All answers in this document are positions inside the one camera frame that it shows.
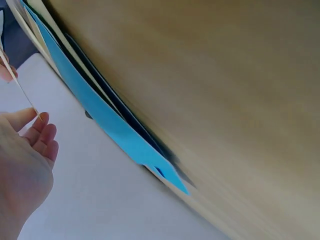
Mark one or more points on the person's left hand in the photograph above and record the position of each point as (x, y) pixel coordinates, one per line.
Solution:
(22, 160)

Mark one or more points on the person's right hand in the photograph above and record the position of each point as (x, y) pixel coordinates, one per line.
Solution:
(5, 72)

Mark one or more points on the person's right fingers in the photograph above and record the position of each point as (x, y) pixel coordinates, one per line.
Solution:
(6, 73)

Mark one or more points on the person's left thumb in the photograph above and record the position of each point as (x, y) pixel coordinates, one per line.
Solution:
(18, 118)

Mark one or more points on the light blue paper sheet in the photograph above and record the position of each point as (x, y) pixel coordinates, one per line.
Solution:
(100, 107)

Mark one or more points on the dark blue paper sheet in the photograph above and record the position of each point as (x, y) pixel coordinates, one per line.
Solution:
(120, 110)

